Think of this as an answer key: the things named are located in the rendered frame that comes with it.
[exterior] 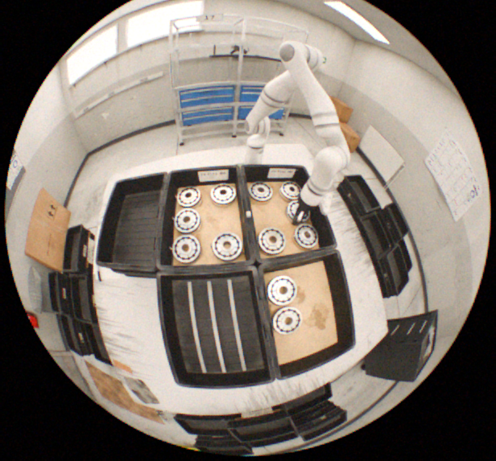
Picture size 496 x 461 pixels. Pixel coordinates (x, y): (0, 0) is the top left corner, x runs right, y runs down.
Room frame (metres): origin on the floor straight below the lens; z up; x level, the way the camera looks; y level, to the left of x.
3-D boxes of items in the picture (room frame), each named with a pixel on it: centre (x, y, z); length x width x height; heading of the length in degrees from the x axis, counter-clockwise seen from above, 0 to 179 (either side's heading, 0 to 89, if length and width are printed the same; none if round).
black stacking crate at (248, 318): (-0.13, 0.03, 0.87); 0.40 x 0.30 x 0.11; 18
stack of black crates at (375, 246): (0.58, -1.19, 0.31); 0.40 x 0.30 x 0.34; 25
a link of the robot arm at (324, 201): (0.33, -0.21, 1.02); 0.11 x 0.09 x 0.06; 71
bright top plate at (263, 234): (0.22, -0.10, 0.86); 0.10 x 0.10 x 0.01
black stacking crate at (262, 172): (0.34, -0.13, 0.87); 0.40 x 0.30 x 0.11; 18
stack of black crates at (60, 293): (-0.71, 1.53, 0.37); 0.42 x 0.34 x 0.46; 25
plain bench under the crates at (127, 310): (0.11, 0.04, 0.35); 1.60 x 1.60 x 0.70; 25
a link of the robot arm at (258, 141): (0.68, 0.03, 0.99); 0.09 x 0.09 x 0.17; 32
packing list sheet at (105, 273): (-0.01, 0.72, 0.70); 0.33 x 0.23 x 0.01; 25
